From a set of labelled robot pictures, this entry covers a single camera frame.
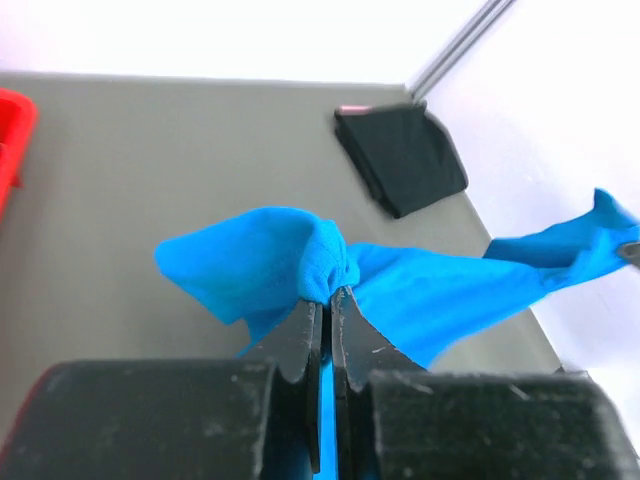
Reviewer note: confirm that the folded pink shirt under black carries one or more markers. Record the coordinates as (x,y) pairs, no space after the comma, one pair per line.
(353,109)

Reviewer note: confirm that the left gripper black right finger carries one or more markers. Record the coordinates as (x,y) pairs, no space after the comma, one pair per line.
(358,349)

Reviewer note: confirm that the folded black t shirt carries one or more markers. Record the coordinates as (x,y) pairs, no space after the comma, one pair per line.
(404,155)

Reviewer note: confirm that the right corner aluminium post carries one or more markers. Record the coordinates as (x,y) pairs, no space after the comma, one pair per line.
(463,41)

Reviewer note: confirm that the blue t shirt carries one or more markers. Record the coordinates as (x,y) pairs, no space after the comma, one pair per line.
(257,266)

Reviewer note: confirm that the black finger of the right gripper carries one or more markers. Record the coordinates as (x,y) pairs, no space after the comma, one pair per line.
(630,253)

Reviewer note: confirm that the red plastic bin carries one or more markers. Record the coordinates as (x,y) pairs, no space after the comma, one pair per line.
(19,116)

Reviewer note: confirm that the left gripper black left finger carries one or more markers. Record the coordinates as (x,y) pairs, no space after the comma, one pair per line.
(276,423)

